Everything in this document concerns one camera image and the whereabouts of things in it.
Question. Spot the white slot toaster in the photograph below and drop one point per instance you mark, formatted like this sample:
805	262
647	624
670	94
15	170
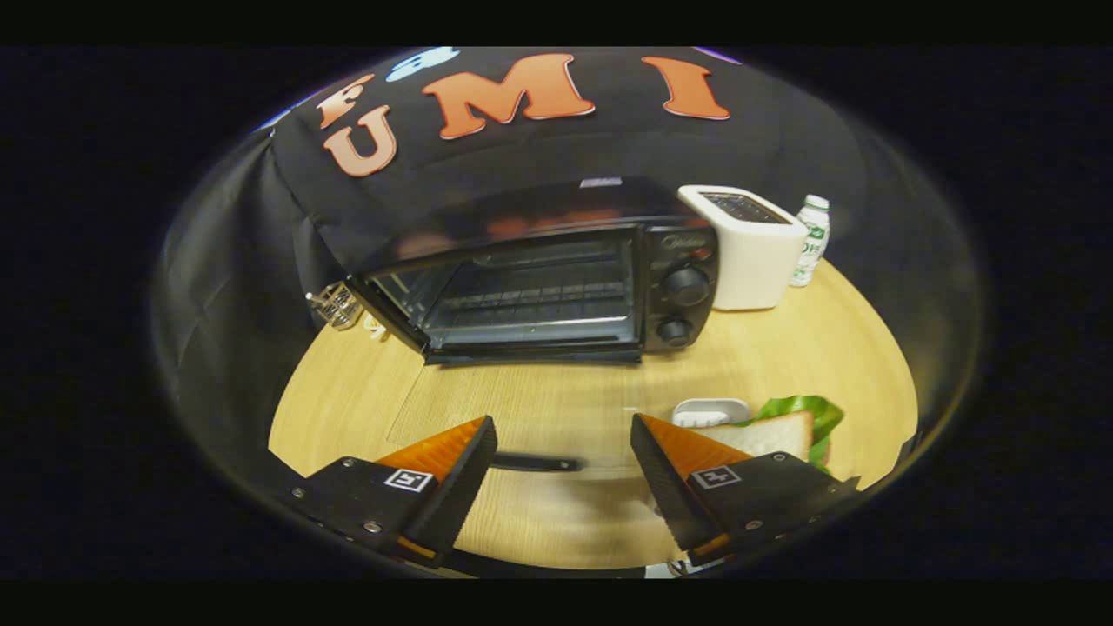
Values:
756	261

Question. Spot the black toaster oven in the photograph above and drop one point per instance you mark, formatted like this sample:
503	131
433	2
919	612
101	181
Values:
678	261

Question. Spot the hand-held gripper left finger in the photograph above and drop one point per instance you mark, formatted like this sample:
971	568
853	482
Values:
461	491

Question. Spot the white bottle green label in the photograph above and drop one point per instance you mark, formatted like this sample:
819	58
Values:
813	239

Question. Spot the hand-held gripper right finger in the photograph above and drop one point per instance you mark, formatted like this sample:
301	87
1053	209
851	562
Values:
665	487

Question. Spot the lettuce sandwich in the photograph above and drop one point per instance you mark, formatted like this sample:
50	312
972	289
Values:
769	435

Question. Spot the white ribbed dish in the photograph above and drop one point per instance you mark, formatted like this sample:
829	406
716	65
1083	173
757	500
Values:
711	410

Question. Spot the black backdrop cloth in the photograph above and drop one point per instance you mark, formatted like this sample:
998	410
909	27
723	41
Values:
556	148

